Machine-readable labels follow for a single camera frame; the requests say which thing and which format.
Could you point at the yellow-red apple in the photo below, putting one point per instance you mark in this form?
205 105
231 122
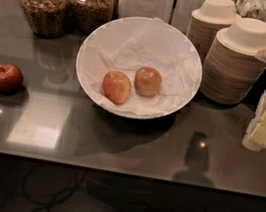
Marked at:
116 87
147 81

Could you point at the white bowl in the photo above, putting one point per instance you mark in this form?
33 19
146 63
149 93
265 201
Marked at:
178 95

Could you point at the red apple on table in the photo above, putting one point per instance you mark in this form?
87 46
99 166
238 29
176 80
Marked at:
11 78

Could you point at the front stack of paper bowls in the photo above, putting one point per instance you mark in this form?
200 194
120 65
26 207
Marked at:
230 68

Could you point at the stack of paper bowls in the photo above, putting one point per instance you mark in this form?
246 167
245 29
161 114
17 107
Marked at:
230 68
205 21

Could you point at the rear stack of paper bowls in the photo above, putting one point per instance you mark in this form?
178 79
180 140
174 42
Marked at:
205 21

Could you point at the white paper napkin liner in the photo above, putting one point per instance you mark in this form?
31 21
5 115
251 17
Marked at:
138 51

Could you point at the glass jar of granola right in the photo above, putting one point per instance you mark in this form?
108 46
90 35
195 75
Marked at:
91 14

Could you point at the glass jar of granola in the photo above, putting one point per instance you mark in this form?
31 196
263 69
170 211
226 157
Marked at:
91 14
47 18

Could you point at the glass jar of granola left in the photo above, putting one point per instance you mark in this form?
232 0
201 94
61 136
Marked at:
47 18

